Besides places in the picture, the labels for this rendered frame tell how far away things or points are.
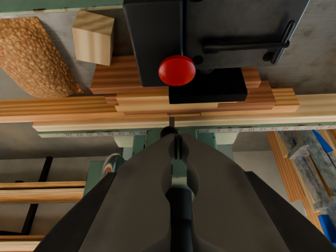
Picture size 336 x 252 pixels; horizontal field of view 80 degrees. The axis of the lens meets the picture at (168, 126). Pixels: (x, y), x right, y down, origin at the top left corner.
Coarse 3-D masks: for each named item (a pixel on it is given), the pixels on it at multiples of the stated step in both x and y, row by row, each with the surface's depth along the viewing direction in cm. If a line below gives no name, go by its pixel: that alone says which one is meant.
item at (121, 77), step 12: (120, 60) 29; (132, 60) 29; (96, 72) 28; (108, 72) 28; (120, 72) 28; (132, 72) 28; (252, 72) 26; (96, 84) 27; (108, 84) 27; (120, 84) 26; (132, 84) 26; (252, 84) 26
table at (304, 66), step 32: (0, 0) 26; (32, 0) 25; (64, 0) 25; (96, 0) 24; (320, 0) 23; (64, 32) 26; (128, 32) 27; (320, 32) 27; (288, 64) 31; (320, 64) 31
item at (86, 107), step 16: (80, 96) 37; (96, 96) 37; (288, 96) 34; (0, 112) 36; (16, 112) 36; (32, 112) 36; (48, 112) 36; (64, 112) 35; (80, 112) 35; (96, 112) 35; (112, 112) 35; (224, 112) 35; (240, 112) 35; (256, 112) 35; (272, 112) 35
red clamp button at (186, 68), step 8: (176, 56) 15; (184, 56) 15; (160, 64) 16; (168, 64) 15; (176, 64) 15; (184, 64) 15; (192, 64) 16; (160, 72) 16; (168, 72) 16; (176, 72) 16; (184, 72) 16; (192, 72) 16; (168, 80) 17; (176, 80) 17; (184, 80) 17
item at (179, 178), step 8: (184, 128) 28; (192, 128) 28; (152, 136) 27; (144, 144) 28; (176, 160) 25; (176, 168) 25; (184, 168) 25; (176, 176) 24; (184, 176) 24; (176, 184) 26; (184, 184) 26; (192, 192) 30; (192, 200) 35
